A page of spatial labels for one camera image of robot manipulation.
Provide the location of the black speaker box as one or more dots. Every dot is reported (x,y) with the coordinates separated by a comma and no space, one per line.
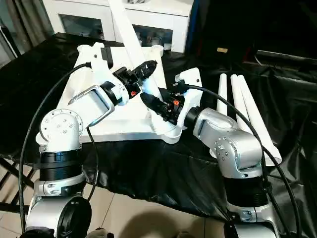
(218,24)

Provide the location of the black left robot foot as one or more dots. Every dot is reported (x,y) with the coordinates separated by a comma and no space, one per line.
(100,233)

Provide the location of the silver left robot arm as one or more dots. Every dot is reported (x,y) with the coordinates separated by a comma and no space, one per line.
(62,129)

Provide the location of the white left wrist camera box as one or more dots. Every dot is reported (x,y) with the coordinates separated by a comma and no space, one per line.
(97,62)

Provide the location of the black folding table frame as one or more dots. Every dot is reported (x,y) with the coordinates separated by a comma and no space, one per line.
(12,207)

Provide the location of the black glossy tv stand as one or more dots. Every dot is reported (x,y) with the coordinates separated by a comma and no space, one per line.
(284,55)

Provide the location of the white glass-door cabinet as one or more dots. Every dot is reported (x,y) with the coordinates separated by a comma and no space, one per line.
(161,17)

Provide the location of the black glossy mat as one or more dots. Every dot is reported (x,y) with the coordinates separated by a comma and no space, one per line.
(161,173)

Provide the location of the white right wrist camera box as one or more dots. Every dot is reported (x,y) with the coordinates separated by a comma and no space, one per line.
(192,79)

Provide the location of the grey curtain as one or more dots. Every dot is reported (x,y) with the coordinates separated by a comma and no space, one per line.
(27,19)

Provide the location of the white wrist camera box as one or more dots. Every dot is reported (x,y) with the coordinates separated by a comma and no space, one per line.
(97,62)
(192,79)

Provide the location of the white plastic table leg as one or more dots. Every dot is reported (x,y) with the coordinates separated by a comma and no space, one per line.
(123,24)
(251,99)
(222,94)
(239,99)

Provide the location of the white upturned plastic table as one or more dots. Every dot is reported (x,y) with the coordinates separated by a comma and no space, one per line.
(119,126)

